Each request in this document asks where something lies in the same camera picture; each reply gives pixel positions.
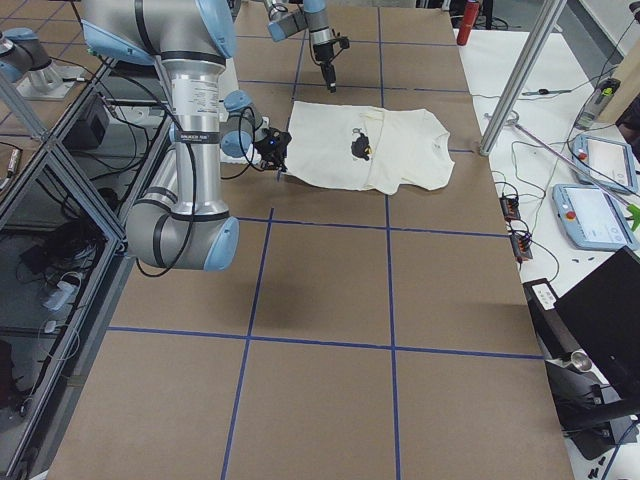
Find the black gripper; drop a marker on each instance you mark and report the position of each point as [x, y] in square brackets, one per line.
[263, 148]
[322, 51]

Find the reacher grabber tool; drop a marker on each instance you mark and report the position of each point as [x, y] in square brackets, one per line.
[578, 164]

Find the far blue teach pendant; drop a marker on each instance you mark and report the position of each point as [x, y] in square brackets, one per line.
[614, 158]

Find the red cylinder bottle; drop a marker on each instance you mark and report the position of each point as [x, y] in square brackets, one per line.
[468, 21]

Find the small electronics board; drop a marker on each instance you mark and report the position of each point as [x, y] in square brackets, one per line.
[521, 246]
[510, 207]

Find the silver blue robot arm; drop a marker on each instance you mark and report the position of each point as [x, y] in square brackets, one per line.
[181, 221]
[310, 16]

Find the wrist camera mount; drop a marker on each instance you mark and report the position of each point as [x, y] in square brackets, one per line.
[272, 141]
[342, 41]

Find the near blue teach pendant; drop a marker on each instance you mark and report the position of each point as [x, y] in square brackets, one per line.
[591, 219]

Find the cream long sleeve cat shirt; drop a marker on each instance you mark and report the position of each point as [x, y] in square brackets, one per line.
[367, 148]

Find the blue teach pendant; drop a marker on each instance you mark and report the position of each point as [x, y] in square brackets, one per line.
[614, 158]
[591, 219]

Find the clear water bottle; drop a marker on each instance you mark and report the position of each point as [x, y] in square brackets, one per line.
[599, 99]

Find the aluminium frame rack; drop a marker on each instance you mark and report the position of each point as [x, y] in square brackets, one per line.
[83, 155]

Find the aluminium frame post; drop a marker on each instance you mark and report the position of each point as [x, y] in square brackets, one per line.
[542, 28]

